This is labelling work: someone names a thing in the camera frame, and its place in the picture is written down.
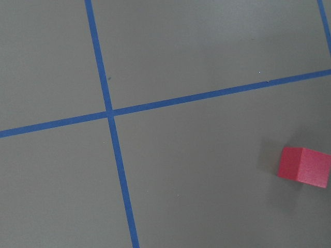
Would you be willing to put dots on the red block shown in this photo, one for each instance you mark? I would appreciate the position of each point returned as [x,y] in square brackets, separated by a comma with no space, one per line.
[304,165]

